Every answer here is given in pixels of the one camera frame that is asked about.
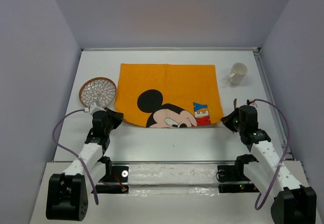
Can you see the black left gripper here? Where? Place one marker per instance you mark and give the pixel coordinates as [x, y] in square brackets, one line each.
[117, 117]

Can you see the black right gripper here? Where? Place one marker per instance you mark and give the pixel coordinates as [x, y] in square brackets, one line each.
[227, 120]

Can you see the patterned ceramic plate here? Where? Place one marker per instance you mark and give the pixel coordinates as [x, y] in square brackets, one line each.
[99, 89]

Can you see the orange cartoon cloth placemat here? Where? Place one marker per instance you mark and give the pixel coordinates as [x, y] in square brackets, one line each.
[168, 96]

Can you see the white ceramic mug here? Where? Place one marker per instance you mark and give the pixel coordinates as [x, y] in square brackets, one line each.
[237, 73]

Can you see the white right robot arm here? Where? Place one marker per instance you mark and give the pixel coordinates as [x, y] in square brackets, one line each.
[292, 202]

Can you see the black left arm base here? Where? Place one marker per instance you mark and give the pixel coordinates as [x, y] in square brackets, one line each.
[115, 180]

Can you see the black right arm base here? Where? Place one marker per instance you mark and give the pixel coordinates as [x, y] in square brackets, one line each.
[232, 178]

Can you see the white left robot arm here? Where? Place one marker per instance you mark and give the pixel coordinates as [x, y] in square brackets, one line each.
[69, 191]

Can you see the copper knife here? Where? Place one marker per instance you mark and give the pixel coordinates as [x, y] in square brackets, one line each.
[235, 103]

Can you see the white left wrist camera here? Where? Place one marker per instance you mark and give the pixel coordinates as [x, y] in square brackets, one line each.
[93, 107]

